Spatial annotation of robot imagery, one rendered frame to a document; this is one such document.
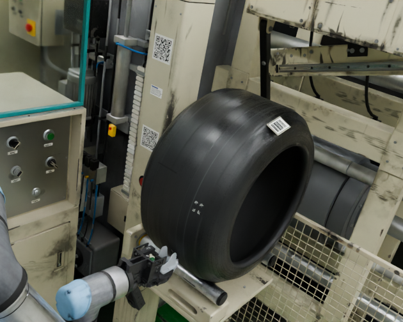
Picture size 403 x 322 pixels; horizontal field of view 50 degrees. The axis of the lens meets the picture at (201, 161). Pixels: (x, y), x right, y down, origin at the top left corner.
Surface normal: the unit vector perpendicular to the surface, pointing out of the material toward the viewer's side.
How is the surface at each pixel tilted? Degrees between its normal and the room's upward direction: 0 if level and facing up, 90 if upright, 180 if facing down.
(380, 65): 90
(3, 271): 58
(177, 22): 90
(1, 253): 52
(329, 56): 90
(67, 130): 90
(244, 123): 26
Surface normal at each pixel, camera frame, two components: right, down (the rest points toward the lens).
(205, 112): -0.16, -0.65
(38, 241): 0.74, 0.41
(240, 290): 0.18, -0.88
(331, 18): -0.64, 0.22
